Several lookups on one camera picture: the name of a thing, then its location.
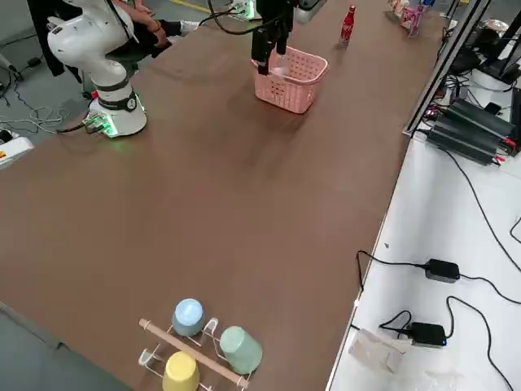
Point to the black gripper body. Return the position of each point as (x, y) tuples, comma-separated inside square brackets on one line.
[(277, 14)]

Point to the red cola bottle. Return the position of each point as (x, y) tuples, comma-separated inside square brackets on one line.
[(348, 26)]

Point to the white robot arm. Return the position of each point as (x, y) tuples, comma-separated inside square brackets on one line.
[(81, 36)]

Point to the pink perforated plastic basket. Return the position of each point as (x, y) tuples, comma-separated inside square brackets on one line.
[(285, 95)]

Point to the person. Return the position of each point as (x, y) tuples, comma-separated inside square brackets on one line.
[(142, 32)]

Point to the beige printed snack packet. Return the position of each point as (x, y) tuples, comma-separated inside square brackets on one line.
[(397, 5)]

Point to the black finned power supply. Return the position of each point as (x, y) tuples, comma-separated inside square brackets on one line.
[(464, 144), (480, 118)]

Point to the black hanging cloth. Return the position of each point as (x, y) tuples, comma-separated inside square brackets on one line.
[(51, 53)]

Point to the white side table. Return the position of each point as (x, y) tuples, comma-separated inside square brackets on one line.
[(427, 212)]

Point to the white control box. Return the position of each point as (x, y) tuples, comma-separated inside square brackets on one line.
[(14, 152)]

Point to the black power adapter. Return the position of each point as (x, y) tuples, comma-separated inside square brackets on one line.
[(427, 334), (443, 269)]

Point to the light blue cup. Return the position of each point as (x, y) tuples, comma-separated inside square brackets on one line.
[(188, 317)]

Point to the pale green cup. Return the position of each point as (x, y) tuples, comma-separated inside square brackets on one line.
[(242, 350)]

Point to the wooden rod cup rack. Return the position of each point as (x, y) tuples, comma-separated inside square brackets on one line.
[(211, 360)]

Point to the clear plastic bag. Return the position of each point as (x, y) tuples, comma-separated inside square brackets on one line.
[(378, 350)]

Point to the yellow cup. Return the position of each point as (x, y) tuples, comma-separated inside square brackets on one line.
[(181, 372)]

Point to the grey metal panel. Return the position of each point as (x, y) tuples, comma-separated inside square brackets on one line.
[(40, 358)]

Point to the aluminium frame post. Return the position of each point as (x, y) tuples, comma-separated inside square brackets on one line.
[(441, 67)]

